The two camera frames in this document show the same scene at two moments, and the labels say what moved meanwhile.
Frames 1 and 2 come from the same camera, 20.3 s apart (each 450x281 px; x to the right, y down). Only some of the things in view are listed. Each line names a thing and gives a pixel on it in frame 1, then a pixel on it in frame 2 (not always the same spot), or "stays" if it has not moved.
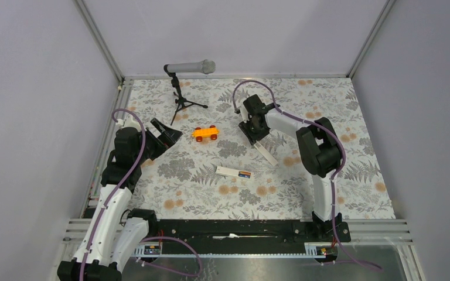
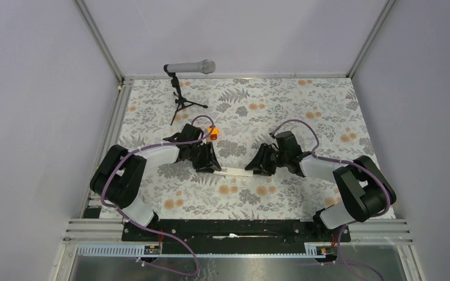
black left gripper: [170, 136] to [209, 160]
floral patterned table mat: [214, 171] stays
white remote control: [231, 171] stays
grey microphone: [206, 66] stays
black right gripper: [252, 138] to [259, 167]
